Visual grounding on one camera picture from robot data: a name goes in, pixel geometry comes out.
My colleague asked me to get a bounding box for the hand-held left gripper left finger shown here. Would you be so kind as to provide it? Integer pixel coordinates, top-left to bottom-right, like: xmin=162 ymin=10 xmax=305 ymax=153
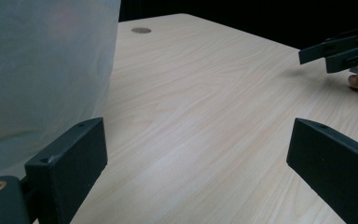
xmin=24 ymin=117 xmax=109 ymax=224

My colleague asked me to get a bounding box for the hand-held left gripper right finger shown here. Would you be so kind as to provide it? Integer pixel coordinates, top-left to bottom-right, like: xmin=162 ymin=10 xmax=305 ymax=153
xmin=285 ymin=117 xmax=358 ymax=224

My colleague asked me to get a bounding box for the translucent white plastic bag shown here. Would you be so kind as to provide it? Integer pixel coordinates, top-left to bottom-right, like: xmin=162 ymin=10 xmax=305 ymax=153
xmin=0 ymin=0 xmax=122 ymax=182

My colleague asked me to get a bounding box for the round grey table grommet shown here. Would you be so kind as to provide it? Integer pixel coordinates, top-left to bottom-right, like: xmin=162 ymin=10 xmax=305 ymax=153
xmin=131 ymin=27 xmax=153 ymax=35

